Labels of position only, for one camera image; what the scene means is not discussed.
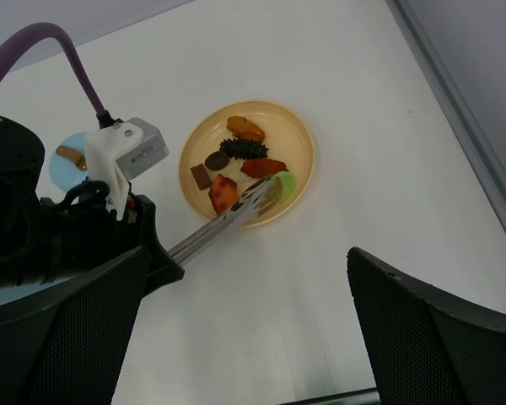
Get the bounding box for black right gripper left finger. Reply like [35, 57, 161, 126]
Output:
[0, 248, 150, 404]

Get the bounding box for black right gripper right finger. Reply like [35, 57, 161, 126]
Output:
[347, 247, 506, 404]

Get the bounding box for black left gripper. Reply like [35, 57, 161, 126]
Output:
[0, 116, 184, 294]

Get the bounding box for red orange grilled piece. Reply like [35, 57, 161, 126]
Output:
[208, 174, 240, 215]

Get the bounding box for green round macaron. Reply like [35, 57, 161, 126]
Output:
[274, 171, 296, 204]

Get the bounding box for metal serving tongs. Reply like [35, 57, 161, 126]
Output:
[168, 175, 283, 264]

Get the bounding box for light blue round lid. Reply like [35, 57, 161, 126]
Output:
[49, 132, 89, 192]

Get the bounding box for brown chocolate square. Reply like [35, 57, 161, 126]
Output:
[190, 164, 212, 190]

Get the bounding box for dark brown round cookie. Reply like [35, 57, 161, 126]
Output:
[204, 150, 229, 171]

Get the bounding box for black spiky sea cucumber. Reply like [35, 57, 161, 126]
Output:
[219, 138, 269, 160]

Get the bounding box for orange madeleine cake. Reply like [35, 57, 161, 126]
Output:
[240, 158, 288, 179]

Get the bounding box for orange yellow fried piece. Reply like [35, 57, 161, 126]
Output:
[226, 116, 266, 143]

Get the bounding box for beige round plate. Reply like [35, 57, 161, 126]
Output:
[179, 100, 315, 228]

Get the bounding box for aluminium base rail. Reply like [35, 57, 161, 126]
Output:
[284, 388, 381, 405]

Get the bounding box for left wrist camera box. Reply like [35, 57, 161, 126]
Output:
[84, 117, 169, 221]

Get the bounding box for right aluminium frame post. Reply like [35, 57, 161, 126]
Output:
[388, 1, 506, 232]

